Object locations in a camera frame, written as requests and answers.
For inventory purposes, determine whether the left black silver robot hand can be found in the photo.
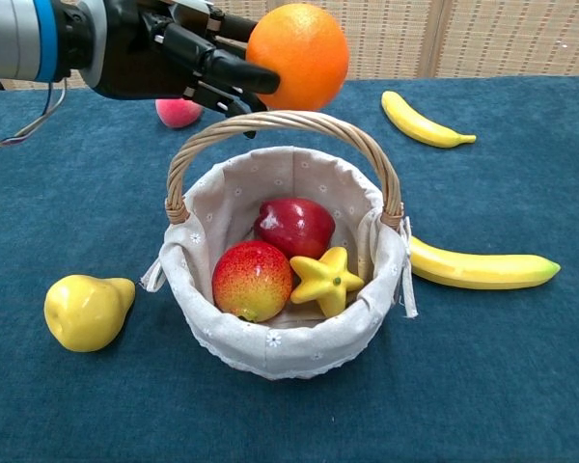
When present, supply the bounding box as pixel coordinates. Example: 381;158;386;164
78;0;282;141

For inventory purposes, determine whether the orange fruit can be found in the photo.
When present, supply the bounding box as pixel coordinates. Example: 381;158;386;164
244;3;351;113

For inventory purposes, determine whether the wicker basket with cloth liner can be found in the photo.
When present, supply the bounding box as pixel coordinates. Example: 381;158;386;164
140;109;420;383

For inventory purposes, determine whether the pink peach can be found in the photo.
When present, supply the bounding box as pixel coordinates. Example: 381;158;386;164
154;97;206;130

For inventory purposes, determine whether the blue table mat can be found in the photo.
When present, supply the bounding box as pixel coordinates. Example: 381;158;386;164
0;73;579;463

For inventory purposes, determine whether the dark red apple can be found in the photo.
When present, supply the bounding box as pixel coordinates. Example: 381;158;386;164
253;197;337;260

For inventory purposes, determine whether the bamboo folding screen panel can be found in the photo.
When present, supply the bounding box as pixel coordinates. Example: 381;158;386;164
210;0;449;82
438;0;579;80

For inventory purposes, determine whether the red yellow apple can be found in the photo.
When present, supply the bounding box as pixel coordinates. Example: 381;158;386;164
211;239;295;324

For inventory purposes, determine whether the yellow pear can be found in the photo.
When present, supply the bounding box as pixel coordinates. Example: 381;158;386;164
42;274;137;354

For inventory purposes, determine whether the plain yellow banana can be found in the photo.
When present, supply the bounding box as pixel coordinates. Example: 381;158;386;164
380;90;478;150

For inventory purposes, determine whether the yellow starfruit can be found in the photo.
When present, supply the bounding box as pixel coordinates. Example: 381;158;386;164
289;246;367;319

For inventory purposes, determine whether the green-tipped yellow banana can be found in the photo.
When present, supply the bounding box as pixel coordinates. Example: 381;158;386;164
406;234;563;291

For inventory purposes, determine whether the left arm wire bundle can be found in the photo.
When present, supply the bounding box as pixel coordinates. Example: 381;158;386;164
0;78;69;153

